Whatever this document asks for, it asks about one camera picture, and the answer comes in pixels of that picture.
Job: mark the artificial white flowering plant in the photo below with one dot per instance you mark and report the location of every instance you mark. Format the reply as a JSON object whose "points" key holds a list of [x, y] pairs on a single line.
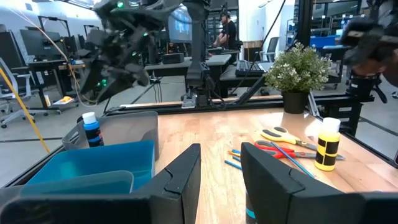
{"points": [[295, 71]]}

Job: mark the grey office chair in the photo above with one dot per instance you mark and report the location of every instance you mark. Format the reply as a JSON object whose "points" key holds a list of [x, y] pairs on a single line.
{"points": [[272, 46]]}

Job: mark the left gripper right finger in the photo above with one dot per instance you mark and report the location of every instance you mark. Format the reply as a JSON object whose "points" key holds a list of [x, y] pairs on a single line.
{"points": [[267, 186]]}

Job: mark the light grey desk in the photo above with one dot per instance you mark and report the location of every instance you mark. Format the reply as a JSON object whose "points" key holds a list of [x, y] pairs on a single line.
{"points": [[214, 60]]}

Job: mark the grey translucent plastic bin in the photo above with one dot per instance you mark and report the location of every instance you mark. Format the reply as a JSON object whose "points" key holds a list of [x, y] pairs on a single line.
{"points": [[124, 127], [77, 183]]}

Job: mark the blue plastic bin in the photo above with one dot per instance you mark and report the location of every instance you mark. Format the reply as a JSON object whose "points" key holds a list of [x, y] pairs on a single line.
{"points": [[93, 158]]}

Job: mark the orange item with white plate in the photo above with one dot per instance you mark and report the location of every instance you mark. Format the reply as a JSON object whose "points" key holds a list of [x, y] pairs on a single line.
{"points": [[66, 99]]}

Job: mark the blue storage crates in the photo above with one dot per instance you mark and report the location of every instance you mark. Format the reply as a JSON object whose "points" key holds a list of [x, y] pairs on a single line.
{"points": [[323, 42]]}

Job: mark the black framed desk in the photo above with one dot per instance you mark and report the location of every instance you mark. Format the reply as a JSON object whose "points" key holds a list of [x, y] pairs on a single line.
{"points": [[46, 63]]}

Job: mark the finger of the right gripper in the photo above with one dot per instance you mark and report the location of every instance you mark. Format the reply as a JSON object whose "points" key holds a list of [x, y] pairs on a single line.
{"points": [[93, 74], [127, 82]]}

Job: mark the dark grey desk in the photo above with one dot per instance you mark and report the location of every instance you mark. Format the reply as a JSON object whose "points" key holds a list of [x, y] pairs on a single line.
{"points": [[230, 79]]}

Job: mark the yellow paint bottle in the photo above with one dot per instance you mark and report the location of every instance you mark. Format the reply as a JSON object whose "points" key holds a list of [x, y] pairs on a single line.
{"points": [[327, 146]]}

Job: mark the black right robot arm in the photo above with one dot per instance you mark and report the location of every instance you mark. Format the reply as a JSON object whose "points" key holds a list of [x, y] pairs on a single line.
{"points": [[197, 46]]}

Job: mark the black backlit keyboard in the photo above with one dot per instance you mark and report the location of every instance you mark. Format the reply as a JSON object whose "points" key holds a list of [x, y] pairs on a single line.
{"points": [[248, 69]]}

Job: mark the black computer monitor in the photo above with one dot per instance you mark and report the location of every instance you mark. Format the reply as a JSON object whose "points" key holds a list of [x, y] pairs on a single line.
{"points": [[9, 49], [40, 43]]}

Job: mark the black aluminium table frame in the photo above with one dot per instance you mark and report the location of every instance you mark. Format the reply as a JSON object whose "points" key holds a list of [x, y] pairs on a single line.
{"points": [[248, 105]]}

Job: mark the large display screen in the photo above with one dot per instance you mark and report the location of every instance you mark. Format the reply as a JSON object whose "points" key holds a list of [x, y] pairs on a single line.
{"points": [[180, 25]]}

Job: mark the black plant pot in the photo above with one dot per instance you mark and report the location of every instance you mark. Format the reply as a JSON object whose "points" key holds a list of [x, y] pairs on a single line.
{"points": [[294, 102]]}

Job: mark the blue paint bottle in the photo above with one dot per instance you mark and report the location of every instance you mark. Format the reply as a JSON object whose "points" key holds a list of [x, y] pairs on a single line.
{"points": [[92, 132]]}

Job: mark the person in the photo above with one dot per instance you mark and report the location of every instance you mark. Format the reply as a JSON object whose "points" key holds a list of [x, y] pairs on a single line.
{"points": [[229, 32]]}

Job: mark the white office chair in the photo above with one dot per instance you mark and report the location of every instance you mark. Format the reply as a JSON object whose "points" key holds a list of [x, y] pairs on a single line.
{"points": [[18, 84]]}

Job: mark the black rectangular box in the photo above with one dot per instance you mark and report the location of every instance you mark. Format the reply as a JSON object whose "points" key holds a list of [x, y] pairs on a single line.
{"points": [[172, 58]]}

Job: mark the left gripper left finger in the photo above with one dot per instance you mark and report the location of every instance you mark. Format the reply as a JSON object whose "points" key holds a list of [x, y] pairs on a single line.
{"points": [[183, 186]]}

